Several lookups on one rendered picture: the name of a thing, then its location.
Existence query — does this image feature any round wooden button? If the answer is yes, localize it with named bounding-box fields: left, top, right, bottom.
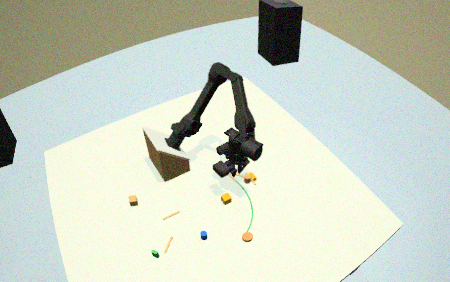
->
left=242, top=232, right=253, bottom=242

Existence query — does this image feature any small green block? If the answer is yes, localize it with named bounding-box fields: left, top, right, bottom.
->
left=151, top=250, right=160, bottom=258

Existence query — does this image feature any wooden spool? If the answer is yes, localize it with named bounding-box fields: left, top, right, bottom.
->
left=244, top=174, right=251, bottom=184

